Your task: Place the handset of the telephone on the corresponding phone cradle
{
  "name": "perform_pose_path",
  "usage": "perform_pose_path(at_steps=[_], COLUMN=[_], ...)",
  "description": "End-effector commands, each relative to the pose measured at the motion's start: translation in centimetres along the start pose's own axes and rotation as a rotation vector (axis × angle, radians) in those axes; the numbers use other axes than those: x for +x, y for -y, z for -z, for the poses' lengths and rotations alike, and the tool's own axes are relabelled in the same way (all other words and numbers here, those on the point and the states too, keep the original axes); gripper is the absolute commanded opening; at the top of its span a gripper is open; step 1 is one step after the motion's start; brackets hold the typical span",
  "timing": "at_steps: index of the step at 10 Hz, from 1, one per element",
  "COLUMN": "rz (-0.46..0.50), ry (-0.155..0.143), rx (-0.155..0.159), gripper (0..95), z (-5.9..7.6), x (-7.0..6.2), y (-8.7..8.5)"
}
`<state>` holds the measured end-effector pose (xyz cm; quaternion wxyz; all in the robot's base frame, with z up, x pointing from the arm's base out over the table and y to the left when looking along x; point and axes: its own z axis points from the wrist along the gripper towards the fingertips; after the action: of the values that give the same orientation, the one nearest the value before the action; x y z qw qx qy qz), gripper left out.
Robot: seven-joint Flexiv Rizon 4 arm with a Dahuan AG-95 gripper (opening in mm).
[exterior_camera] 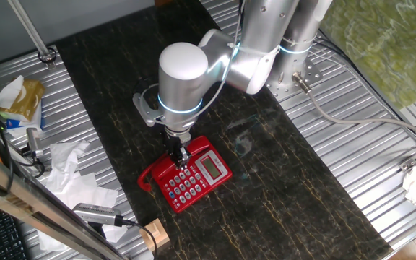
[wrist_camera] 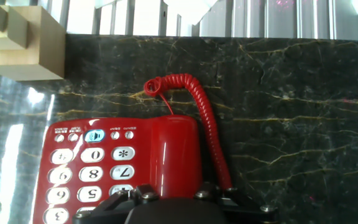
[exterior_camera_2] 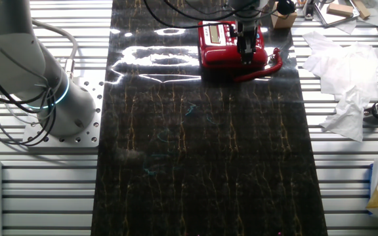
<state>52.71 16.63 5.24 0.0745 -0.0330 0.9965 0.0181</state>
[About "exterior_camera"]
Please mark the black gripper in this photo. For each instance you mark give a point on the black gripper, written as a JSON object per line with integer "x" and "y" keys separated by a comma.
{"x": 173, "y": 146}

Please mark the red telephone handset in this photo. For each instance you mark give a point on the red telephone handset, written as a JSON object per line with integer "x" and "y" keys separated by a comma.
{"x": 200, "y": 144}

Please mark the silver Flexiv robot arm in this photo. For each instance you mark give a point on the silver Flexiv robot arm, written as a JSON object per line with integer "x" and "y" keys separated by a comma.
{"x": 182, "y": 79}

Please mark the red telephone base with keypad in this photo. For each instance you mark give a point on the red telephone base with keypad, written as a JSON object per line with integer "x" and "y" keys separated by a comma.
{"x": 193, "y": 182}

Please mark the small wooden block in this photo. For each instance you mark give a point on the small wooden block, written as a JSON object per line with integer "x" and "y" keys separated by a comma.
{"x": 155, "y": 233}

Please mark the dark marble pattern mat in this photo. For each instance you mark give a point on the dark marble pattern mat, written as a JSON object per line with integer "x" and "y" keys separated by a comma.
{"x": 265, "y": 180}

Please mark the crumpled white tissue paper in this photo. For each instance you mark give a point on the crumpled white tissue paper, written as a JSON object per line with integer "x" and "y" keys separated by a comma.
{"x": 74, "y": 187}

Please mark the blue and white box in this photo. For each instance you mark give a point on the blue and white box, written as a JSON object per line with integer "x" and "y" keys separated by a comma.
{"x": 24, "y": 124}

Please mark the golden tissue box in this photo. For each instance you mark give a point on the golden tissue box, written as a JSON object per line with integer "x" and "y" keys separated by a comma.
{"x": 27, "y": 99}

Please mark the metal stand pole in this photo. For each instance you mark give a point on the metal stand pole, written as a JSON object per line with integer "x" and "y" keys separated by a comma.
{"x": 31, "y": 32}

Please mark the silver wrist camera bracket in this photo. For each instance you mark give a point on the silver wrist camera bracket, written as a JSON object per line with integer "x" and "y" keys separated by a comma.
{"x": 146, "y": 110}

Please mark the perforated metal robot base plate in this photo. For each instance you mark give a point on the perforated metal robot base plate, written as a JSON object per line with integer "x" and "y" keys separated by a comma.
{"x": 302, "y": 81}

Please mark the small silver camera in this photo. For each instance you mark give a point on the small silver camera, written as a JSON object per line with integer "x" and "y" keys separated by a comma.
{"x": 34, "y": 141}

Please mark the aluminium frame bar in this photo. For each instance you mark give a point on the aluminium frame bar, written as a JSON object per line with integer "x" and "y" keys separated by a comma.
{"x": 31, "y": 204}

